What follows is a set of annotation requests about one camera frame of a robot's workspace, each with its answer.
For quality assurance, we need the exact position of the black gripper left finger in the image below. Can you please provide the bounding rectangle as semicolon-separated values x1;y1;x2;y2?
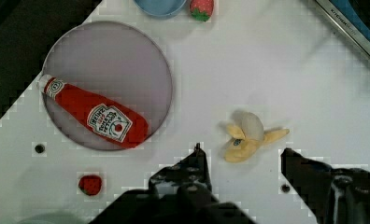
148;143;212;198

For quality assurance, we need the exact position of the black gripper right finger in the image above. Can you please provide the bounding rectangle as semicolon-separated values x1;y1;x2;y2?
280;148;370;224

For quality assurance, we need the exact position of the plush peeled banana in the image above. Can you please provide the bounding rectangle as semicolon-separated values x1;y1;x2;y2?
224;112;290;163

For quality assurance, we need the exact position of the green mug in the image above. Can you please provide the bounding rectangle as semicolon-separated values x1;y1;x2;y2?
16;213;85;224

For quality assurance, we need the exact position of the plush red ketchup bottle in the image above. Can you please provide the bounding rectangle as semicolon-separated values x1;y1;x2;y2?
37;75;149;148

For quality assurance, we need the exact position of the small red plush strawberry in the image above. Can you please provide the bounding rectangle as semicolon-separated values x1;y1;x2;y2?
78;175;103;196

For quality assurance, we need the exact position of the grey round plate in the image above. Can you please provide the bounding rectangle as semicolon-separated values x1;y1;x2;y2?
41;21;174;149

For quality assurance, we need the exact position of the large plush strawberry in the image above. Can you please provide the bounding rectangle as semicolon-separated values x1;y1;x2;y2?
189;0;214;21

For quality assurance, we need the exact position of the blue bowl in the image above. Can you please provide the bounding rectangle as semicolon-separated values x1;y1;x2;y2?
134;0;187;18

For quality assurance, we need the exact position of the black toaster oven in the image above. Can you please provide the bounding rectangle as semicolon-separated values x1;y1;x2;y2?
311;0;370;60

